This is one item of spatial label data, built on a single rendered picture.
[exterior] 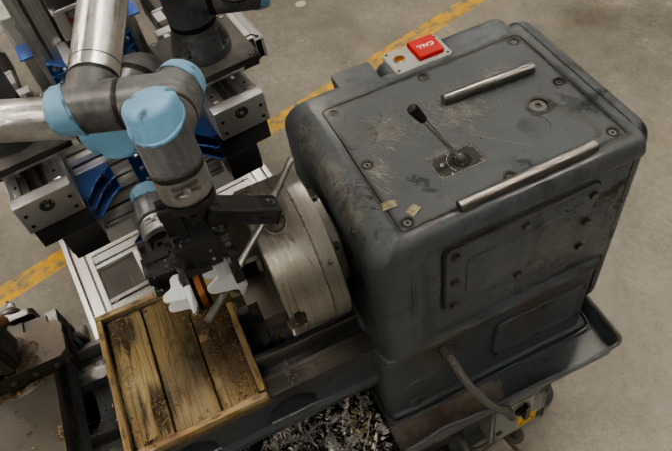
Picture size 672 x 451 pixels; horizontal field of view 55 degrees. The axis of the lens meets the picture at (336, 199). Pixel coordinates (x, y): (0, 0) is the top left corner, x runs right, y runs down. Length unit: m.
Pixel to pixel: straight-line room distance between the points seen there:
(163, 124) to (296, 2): 3.15
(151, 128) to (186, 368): 0.76
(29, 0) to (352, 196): 0.91
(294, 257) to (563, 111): 0.58
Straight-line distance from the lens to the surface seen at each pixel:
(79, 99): 0.97
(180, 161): 0.86
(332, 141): 1.27
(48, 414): 1.46
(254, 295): 1.26
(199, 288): 1.29
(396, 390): 1.58
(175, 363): 1.50
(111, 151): 1.27
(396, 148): 1.24
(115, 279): 2.57
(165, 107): 0.83
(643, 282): 2.65
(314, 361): 1.44
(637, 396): 2.43
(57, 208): 1.63
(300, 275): 1.18
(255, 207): 0.95
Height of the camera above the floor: 2.15
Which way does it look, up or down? 50 degrees down
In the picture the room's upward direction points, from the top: 11 degrees counter-clockwise
